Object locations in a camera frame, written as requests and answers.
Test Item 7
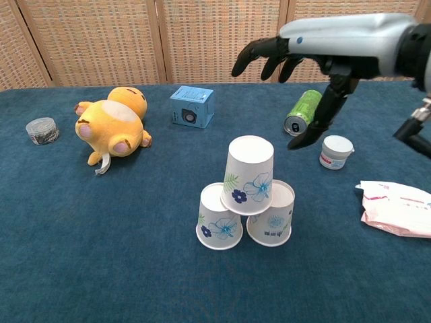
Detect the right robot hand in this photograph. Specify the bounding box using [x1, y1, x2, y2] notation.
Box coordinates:
[231, 13, 420, 151]

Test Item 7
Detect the white pink wipes pack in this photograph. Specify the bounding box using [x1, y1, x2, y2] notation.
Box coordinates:
[354, 180, 431, 239]

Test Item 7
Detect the dark blue table mat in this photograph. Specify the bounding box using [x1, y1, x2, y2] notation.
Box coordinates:
[0, 79, 431, 323]

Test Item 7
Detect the green drink can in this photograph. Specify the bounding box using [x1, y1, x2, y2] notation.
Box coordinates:
[284, 89, 324, 136]

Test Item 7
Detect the light blue cardboard box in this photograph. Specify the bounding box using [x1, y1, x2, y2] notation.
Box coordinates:
[169, 85, 216, 129]

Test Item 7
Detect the small white lidded jar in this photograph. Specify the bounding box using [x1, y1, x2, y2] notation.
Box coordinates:
[319, 135, 355, 171]

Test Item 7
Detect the white floral paper cup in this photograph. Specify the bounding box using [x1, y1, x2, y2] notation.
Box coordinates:
[220, 135, 275, 216]
[246, 179, 296, 248]
[195, 182, 244, 251]

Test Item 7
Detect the yellow plush toy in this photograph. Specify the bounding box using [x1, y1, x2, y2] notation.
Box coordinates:
[74, 86, 153, 177]

